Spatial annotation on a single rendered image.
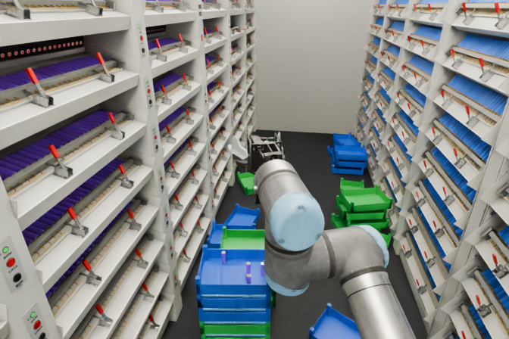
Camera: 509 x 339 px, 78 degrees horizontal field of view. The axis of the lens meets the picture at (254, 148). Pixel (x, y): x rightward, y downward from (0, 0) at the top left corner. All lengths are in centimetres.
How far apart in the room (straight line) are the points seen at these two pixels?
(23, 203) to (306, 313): 151
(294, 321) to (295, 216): 145
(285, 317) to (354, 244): 133
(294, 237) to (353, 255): 15
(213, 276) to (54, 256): 68
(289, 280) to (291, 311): 135
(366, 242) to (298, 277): 15
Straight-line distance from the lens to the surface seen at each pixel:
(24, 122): 85
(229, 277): 145
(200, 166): 210
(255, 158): 71
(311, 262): 62
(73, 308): 115
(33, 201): 90
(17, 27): 86
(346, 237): 66
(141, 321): 156
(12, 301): 92
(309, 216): 53
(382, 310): 63
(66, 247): 105
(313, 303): 202
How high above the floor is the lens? 154
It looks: 24 degrees down
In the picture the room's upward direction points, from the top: straight up
